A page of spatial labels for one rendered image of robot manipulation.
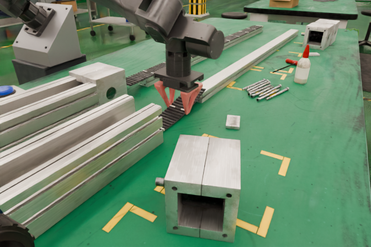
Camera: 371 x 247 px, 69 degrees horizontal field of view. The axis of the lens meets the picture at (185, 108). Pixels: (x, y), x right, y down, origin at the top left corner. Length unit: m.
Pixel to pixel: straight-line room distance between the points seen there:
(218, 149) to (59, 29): 0.85
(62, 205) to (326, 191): 0.40
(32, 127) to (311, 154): 0.53
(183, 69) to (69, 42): 0.63
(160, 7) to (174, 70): 0.14
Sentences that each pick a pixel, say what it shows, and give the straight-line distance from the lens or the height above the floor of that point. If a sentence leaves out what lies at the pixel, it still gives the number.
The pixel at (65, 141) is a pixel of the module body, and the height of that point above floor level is 0.85.
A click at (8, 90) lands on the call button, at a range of 0.73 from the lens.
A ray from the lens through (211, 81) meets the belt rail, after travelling 0.77.
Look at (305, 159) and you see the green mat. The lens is 0.56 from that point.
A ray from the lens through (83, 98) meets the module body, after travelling 0.64.
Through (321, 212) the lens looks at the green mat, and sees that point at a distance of 0.47.
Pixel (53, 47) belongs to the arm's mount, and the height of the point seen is 0.85.
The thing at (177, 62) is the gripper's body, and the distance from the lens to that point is 0.58.
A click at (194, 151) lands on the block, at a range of 0.37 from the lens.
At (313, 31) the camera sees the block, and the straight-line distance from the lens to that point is 1.35.
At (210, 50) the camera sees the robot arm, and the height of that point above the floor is 0.96.
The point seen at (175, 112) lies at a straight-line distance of 0.65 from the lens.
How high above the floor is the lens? 1.10
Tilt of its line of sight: 28 degrees down
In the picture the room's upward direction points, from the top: straight up
